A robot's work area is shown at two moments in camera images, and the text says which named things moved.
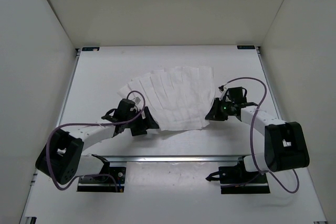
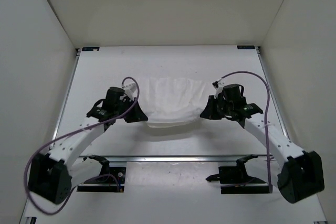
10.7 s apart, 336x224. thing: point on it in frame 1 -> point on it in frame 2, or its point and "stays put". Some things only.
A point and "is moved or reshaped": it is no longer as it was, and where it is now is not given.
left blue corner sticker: (90, 49) stays put
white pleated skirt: (179, 97) is moved or reshaped
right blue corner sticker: (245, 47) stays put
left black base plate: (104, 183) stays put
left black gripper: (148, 122) -> (137, 114)
